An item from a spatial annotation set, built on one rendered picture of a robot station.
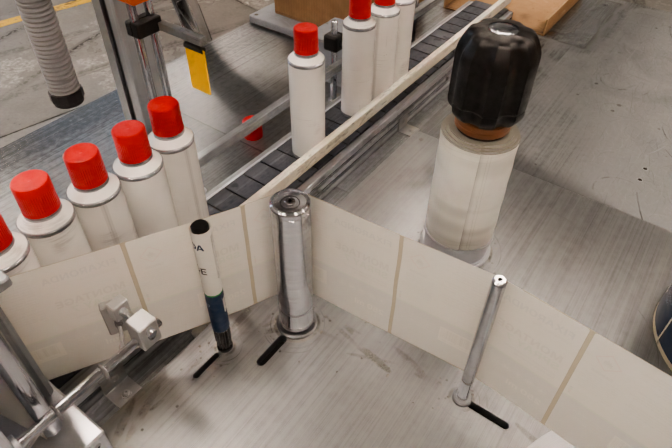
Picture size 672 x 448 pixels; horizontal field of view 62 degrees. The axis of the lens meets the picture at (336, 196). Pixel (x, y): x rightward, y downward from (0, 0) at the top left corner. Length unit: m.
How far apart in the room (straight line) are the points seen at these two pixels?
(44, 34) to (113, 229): 0.20
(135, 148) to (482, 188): 0.36
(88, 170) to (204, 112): 0.53
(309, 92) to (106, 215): 0.33
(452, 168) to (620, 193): 0.43
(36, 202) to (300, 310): 0.27
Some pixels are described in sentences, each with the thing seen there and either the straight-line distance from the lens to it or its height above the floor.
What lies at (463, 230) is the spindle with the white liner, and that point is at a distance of 0.66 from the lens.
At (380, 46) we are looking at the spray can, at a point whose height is 0.99.
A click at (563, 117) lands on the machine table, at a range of 1.13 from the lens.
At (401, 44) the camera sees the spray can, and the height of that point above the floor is 0.97.
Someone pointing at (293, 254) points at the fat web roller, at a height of 1.02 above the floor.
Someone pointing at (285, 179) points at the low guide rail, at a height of 0.91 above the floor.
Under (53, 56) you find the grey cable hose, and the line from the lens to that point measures 0.64.
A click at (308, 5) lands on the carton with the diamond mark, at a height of 0.90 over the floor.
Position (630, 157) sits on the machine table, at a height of 0.83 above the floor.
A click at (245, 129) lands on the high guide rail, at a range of 0.79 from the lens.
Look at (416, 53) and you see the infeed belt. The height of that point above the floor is 0.88.
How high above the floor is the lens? 1.41
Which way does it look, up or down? 42 degrees down
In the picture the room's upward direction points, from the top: 1 degrees clockwise
